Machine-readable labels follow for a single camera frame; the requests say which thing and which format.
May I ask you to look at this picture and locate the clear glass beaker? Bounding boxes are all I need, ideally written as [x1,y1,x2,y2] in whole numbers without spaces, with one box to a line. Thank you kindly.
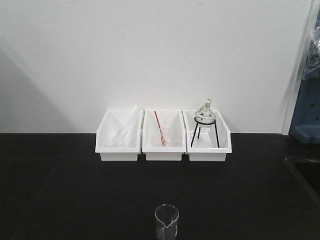
[154,204,180,240]

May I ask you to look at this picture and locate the small glass beaker in bin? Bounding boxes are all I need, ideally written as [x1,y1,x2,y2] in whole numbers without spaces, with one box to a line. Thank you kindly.
[156,127,172,147]

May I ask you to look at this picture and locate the middle white storage bin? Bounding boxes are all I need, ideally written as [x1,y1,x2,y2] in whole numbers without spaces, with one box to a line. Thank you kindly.
[142,109,187,161]

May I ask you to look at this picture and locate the white storage bin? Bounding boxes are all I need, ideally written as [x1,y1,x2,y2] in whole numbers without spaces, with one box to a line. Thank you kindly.
[142,109,187,161]
[182,110,232,162]
[95,106,143,162]

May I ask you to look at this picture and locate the red stirring rod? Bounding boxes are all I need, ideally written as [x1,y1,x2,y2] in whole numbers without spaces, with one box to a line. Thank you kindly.
[154,110,167,146]

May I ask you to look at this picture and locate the clear glass tubes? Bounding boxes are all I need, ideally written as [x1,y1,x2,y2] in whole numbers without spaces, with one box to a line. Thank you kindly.
[108,105,141,148]

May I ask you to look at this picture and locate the left white storage bin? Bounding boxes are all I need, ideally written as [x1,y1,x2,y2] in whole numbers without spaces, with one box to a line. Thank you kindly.
[95,106,143,162]

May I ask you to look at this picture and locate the round glass flask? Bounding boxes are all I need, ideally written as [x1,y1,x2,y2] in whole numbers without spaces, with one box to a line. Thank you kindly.
[194,98,216,128]

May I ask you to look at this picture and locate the right white storage bin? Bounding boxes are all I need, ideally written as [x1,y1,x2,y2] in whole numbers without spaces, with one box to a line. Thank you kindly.
[182,110,232,162]

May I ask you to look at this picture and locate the blue equipment at right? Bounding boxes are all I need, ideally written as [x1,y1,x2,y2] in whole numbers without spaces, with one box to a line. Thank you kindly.
[289,0,320,145]

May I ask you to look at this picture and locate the black sink basin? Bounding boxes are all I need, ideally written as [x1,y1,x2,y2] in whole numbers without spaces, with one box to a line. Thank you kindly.
[294,158,320,201]

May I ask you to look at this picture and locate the black wire tripod stand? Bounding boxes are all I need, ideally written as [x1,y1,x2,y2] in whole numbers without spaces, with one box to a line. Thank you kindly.
[190,117,220,148]

